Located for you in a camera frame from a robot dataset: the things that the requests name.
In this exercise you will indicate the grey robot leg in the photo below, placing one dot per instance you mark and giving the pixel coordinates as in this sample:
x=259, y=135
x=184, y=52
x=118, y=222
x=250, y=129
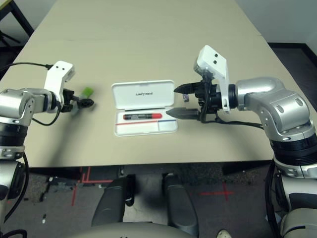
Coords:
x=111, y=203
x=179, y=203

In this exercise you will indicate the black desk frame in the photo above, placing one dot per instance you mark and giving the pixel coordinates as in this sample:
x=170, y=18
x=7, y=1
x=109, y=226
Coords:
x=23, y=17

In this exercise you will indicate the grey robot torso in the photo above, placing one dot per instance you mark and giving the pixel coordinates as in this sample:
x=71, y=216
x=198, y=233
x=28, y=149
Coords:
x=133, y=231

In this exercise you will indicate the green capped highlighter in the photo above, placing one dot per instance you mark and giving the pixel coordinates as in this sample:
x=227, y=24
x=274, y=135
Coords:
x=87, y=92

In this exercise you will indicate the grey robot left leg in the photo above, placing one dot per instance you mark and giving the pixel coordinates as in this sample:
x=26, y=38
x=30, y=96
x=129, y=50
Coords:
x=111, y=203

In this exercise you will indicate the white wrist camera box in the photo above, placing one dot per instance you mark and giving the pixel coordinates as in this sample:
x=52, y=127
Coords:
x=213, y=59
x=59, y=72

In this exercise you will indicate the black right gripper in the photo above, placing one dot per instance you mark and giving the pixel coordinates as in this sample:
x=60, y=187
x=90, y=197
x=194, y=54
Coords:
x=213, y=99

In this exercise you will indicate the black tripod stand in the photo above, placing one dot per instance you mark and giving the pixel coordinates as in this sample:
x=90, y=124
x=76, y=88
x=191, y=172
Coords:
x=10, y=38

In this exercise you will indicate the dark table underframe bar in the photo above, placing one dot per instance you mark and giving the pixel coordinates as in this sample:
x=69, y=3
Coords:
x=148, y=169

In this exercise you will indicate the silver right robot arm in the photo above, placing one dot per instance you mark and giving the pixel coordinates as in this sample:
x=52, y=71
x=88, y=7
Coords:
x=272, y=99

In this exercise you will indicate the small dark eraser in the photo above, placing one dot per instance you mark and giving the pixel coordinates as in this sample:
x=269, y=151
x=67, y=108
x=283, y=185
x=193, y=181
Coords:
x=185, y=98

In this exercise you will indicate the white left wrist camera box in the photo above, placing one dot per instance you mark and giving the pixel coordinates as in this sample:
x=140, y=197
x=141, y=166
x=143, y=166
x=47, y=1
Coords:
x=59, y=72

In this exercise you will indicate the grey robot right leg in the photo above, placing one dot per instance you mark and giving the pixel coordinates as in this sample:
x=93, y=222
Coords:
x=179, y=203

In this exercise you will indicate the white plastic pencil case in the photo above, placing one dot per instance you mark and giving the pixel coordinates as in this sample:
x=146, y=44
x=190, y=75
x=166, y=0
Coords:
x=143, y=94

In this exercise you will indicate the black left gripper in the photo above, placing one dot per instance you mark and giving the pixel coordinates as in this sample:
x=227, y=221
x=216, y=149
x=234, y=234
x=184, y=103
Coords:
x=66, y=99

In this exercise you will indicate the white sneaker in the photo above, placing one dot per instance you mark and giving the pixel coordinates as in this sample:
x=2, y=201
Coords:
x=225, y=234

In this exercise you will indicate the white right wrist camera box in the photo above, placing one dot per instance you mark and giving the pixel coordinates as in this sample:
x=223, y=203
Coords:
x=213, y=59

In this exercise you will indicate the black marker with red cap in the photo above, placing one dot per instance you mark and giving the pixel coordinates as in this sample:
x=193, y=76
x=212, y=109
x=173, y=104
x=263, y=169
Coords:
x=138, y=116

